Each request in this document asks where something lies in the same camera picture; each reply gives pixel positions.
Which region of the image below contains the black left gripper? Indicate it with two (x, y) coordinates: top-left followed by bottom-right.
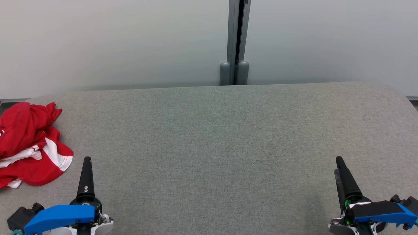
(70, 157), (114, 235)

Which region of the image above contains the red Bulls basketball jersey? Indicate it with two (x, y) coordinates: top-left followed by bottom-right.
(0, 127), (74, 189)

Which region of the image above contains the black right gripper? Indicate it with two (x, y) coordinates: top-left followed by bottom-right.
(329, 156), (386, 235)

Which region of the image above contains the grey partition frame post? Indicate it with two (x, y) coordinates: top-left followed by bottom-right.
(219, 0), (251, 86)

